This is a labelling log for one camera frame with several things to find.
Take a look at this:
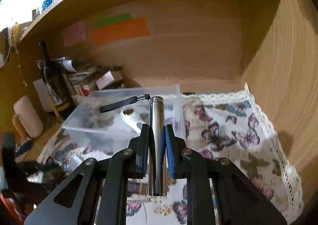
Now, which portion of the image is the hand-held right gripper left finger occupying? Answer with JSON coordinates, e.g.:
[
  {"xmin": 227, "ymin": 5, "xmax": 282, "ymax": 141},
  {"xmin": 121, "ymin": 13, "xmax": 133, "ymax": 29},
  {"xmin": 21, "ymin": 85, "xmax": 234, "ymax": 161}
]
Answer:
[{"xmin": 24, "ymin": 124, "xmax": 150, "ymax": 225}]

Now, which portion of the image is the clear plastic storage box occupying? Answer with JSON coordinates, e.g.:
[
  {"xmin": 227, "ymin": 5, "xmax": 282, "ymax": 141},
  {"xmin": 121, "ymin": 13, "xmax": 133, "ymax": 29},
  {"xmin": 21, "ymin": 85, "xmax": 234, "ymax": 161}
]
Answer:
[{"xmin": 62, "ymin": 85, "xmax": 186, "ymax": 155}]

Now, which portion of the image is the green sticky note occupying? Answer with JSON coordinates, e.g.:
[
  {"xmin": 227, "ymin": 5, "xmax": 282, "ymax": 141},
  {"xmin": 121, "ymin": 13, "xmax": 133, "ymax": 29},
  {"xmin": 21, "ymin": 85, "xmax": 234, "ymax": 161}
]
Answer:
[{"xmin": 93, "ymin": 13, "xmax": 132, "ymax": 29}]

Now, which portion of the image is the wooden shelf unit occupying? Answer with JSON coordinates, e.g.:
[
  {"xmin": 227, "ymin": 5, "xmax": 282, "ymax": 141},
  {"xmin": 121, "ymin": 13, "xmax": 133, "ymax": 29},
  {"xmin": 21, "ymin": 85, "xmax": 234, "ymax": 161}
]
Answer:
[{"xmin": 0, "ymin": 0, "xmax": 318, "ymax": 206}]

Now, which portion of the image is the dark glass wine bottle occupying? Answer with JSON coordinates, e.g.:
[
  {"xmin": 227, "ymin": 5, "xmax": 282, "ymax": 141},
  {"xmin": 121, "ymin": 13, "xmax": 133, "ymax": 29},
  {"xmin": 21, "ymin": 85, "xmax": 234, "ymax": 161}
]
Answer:
[{"xmin": 38, "ymin": 41, "xmax": 72, "ymax": 119}]

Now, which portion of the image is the pile of books and papers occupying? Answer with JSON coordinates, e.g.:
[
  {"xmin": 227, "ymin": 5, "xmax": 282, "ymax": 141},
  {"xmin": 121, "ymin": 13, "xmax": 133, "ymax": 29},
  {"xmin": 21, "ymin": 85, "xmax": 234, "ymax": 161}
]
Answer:
[{"xmin": 58, "ymin": 58, "xmax": 130, "ymax": 99}]

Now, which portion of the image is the silver metal flashlight with strap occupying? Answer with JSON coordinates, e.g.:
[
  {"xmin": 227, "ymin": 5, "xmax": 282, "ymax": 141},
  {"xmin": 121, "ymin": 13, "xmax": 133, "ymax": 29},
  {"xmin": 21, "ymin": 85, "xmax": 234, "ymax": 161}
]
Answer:
[{"xmin": 100, "ymin": 94, "xmax": 167, "ymax": 197}]

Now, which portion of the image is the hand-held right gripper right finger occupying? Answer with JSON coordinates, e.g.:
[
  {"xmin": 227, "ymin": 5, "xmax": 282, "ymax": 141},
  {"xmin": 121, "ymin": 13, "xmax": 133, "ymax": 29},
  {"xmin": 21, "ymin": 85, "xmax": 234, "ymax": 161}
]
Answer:
[{"xmin": 164, "ymin": 124, "xmax": 287, "ymax": 225}]

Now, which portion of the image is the butterfly print tablecloth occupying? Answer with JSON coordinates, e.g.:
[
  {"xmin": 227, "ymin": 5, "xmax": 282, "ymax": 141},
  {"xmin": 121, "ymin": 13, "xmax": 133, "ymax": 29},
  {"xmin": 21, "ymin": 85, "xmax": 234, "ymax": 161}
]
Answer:
[{"xmin": 26, "ymin": 90, "xmax": 305, "ymax": 225}]

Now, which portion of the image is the pink sticky note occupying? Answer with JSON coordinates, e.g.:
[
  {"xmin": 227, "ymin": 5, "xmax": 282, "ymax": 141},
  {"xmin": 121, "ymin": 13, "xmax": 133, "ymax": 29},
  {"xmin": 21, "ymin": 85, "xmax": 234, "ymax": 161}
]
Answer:
[{"xmin": 62, "ymin": 20, "xmax": 88, "ymax": 48}]

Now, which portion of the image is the orange sticky note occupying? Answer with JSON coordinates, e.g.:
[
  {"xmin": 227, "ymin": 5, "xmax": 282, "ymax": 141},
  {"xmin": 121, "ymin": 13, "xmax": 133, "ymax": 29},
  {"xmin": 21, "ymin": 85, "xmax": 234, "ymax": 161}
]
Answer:
[{"xmin": 92, "ymin": 17, "xmax": 149, "ymax": 46}]

